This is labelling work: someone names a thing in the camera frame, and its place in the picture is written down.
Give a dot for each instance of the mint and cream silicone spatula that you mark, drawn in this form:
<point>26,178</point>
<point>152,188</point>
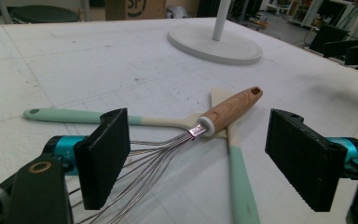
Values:
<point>242,180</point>

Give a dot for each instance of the black round stool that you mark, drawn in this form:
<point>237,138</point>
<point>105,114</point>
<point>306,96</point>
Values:
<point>43,14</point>

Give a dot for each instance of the black box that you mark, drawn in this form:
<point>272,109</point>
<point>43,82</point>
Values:
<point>326,37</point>

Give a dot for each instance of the cardboard box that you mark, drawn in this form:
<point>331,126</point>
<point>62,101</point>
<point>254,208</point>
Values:
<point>118,9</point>

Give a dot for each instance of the grey bag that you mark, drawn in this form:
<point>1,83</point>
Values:
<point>177,12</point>

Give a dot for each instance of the mint and cream silicone brush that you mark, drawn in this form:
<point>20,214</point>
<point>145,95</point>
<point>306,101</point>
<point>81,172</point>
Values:
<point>74,115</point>

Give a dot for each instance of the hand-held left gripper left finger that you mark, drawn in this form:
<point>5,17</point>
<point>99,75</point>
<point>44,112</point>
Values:
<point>102,155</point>

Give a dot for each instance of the white utensil stand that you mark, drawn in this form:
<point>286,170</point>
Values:
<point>211,46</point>

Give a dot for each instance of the white foam mat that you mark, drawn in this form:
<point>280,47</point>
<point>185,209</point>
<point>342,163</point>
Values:
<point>105,62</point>

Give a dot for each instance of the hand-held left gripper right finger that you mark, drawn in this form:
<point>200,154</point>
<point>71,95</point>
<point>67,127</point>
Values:
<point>304,161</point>

